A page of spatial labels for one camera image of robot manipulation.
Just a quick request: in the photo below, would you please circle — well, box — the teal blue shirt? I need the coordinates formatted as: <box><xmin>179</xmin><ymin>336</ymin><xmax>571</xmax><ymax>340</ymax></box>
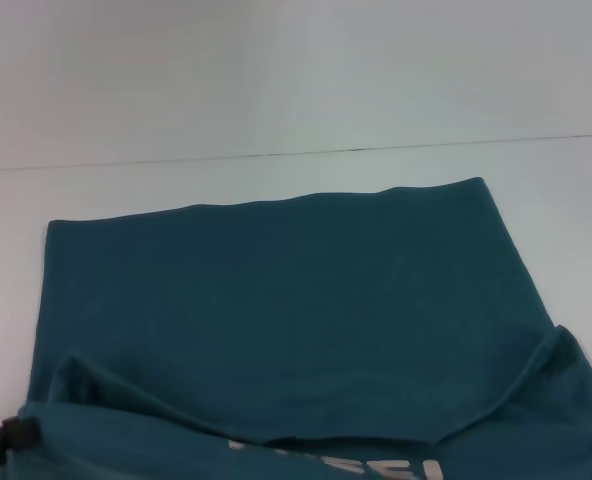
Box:
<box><xmin>5</xmin><ymin>176</ymin><xmax>592</xmax><ymax>480</ymax></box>

